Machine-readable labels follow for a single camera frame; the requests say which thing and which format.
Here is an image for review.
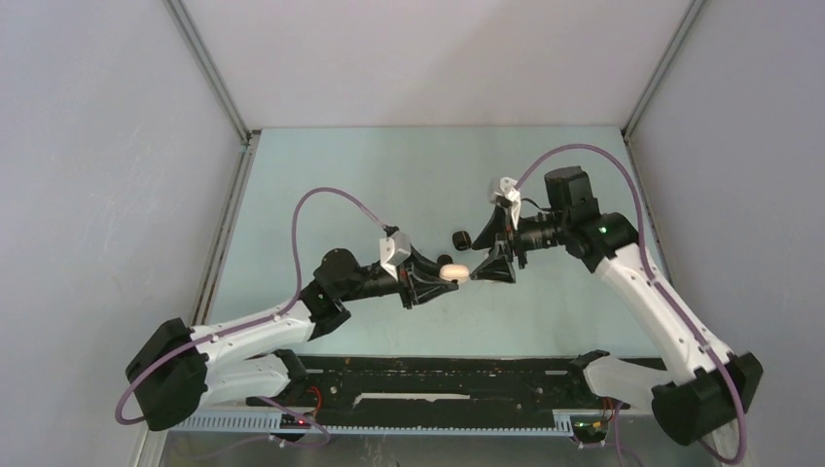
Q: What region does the aluminium frame post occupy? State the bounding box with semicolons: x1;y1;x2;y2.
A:
162;0;252;145
622;0;710;142

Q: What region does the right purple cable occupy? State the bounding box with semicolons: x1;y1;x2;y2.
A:
513;142;749;467

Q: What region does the purple cable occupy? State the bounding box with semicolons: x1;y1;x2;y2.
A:
513;142;749;467
114;187;392;449

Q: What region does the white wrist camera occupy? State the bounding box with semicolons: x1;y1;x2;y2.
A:
378;231;412;281
487;177;521;231

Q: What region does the right aluminium frame post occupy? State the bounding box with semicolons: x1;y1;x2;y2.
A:
622;0;710;142

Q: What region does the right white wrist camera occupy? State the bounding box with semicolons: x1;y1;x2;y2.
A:
487;177;521;231

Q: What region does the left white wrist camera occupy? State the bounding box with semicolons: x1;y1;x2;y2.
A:
378;231;412;281

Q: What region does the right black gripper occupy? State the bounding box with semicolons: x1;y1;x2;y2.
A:
470;203;569;284

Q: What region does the left aluminium frame post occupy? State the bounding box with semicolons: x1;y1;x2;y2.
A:
162;0;252;145

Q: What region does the black gold-striped charging case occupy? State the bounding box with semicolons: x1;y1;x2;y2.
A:
451;231;473;251

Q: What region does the black mounting base rail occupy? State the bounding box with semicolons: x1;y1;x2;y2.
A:
244;350;646;430

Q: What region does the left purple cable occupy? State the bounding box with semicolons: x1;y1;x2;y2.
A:
114;187;392;449

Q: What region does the black oval charging case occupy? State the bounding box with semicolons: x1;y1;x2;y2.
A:
436;254;453;266

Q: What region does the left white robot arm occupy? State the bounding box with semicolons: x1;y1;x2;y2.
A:
126;248;470;431

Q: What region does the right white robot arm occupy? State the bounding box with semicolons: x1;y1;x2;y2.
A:
470;166;763;446

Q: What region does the grey slotted cable duct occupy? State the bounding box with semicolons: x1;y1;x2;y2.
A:
173;413;575;437

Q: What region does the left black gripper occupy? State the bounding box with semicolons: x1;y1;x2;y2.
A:
339;242;457;309

